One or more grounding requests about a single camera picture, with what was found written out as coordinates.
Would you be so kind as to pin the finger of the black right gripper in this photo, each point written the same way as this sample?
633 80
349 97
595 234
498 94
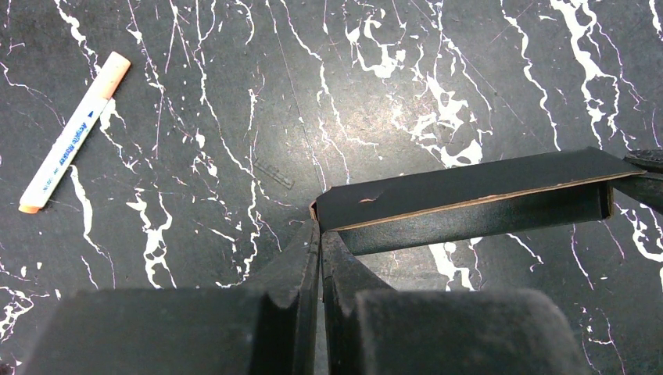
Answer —
645 188

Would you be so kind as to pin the small grey staple strip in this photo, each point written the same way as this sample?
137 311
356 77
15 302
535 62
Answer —
274 173

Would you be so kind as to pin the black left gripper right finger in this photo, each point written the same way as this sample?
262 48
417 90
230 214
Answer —
373 328

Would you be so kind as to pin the pink white marker pen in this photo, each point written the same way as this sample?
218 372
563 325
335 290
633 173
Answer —
73 135

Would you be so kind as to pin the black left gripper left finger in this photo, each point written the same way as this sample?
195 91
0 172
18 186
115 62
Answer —
265 325

